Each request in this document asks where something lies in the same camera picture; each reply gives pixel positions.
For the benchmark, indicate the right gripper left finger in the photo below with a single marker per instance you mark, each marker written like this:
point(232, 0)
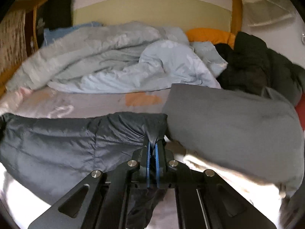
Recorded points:
point(100, 200)

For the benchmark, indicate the wooden bed frame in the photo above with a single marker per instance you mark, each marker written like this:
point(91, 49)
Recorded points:
point(224, 15)

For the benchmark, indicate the patterned beige curtain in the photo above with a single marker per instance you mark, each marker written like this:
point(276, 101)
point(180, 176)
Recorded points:
point(13, 44)

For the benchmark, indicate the orange pillow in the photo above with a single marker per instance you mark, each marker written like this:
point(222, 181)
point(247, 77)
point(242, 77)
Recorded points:
point(213, 35)

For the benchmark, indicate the dark grey puffer jacket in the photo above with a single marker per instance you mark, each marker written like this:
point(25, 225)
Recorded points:
point(50, 156)

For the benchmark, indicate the blue pillow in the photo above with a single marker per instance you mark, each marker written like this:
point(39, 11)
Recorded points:
point(51, 35)

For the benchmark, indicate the red garment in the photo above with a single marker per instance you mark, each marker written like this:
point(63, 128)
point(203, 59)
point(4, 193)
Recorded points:
point(300, 109)

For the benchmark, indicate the light blue duvet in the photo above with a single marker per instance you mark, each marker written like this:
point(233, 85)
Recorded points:
point(118, 59)

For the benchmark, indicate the white mosquito net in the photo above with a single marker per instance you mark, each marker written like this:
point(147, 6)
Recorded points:
point(268, 12)

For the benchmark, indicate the grey folded garment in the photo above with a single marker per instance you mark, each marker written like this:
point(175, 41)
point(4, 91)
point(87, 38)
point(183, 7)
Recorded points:
point(259, 136)

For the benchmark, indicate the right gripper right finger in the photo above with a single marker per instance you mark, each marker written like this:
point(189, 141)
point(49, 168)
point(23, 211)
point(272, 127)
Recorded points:
point(204, 199)

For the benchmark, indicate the black hanging garment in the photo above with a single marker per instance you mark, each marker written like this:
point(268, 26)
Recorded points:
point(51, 15)

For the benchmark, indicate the black fleece garment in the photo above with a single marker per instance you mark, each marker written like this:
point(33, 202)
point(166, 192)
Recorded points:
point(252, 66)

